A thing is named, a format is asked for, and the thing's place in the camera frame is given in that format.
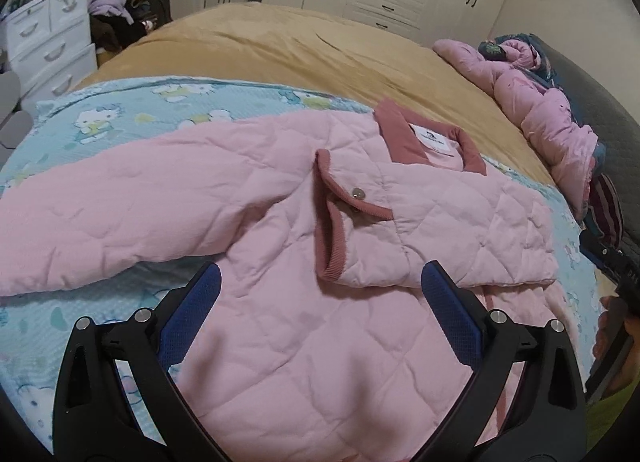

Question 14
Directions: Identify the person's right hand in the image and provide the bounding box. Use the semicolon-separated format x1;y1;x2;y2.
594;295;640;378

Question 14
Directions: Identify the tan bed sheet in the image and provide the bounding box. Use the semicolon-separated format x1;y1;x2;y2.
65;1;556;188

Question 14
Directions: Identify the blue cartoon printed blanket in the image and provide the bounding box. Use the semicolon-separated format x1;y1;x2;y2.
0;75;608;448

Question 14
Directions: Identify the lilac garment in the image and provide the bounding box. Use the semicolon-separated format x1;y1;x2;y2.
87;0;133;23

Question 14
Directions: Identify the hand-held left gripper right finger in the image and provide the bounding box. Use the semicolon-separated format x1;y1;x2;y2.
406;261;588;462

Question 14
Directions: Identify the green garment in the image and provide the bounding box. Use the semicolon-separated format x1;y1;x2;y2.
582;382;640;453

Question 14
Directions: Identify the pink quilted jacket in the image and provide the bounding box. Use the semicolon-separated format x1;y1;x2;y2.
0;97;561;462

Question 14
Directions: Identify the pink puffer coat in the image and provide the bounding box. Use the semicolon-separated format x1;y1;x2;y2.
432;37;601;223

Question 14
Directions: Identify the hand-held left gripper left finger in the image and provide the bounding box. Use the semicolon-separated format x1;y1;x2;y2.
52;262;236;462

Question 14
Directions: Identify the dark clothes pile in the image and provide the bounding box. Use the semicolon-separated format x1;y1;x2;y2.
90;12;148;53

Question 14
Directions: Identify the white chest of drawers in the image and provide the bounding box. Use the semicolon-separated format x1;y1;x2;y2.
0;0;98;103

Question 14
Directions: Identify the dark grey padded headboard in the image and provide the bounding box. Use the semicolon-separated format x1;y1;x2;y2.
537;35;640;243

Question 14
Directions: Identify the striped dark cloth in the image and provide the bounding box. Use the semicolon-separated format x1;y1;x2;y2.
582;172;626;248

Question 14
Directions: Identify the dark floral cloth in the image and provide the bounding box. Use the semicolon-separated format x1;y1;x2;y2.
477;32;608;178

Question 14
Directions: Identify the black backpack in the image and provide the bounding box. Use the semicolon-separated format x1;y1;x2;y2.
120;0;173;30

